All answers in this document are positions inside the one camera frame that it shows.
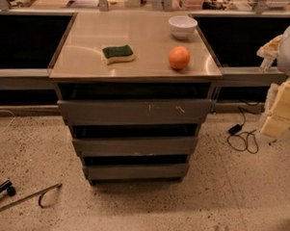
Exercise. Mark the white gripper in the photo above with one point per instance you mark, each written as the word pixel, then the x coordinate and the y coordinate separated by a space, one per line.
pixel 277 123

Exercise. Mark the grey bottom drawer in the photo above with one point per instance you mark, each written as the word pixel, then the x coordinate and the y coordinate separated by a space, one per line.
pixel 135 172

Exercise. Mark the grey drawer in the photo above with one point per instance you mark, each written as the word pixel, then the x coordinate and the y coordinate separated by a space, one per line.
pixel 136 112
pixel 135 146
pixel 135 172

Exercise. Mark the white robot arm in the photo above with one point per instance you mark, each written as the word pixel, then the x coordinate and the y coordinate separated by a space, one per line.
pixel 283 55

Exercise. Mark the grey top drawer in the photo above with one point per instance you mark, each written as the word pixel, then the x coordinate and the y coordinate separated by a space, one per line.
pixel 136 112

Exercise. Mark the grey middle drawer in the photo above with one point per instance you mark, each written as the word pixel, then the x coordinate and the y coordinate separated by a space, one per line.
pixel 135 146

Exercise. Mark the grey drawer cabinet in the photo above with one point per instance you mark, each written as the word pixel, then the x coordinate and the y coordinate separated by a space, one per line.
pixel 80 73

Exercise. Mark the clear plastic water bottle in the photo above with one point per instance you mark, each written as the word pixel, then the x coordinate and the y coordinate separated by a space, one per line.
pixel 266 64

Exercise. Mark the orange fruit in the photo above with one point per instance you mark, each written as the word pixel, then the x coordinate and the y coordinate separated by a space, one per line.
pixel 179 57

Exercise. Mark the white bowl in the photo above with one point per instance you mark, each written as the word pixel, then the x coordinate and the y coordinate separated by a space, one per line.
pixel 182 26

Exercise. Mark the green yellow sponge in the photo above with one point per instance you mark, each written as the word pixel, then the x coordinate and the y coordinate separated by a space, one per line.
pixel 117 54

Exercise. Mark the grey metal rod with hook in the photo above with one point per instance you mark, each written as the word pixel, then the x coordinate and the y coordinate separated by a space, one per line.
pixel 40 194

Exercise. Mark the black caster wheel leg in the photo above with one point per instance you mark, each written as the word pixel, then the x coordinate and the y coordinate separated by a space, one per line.
pixel 8 187

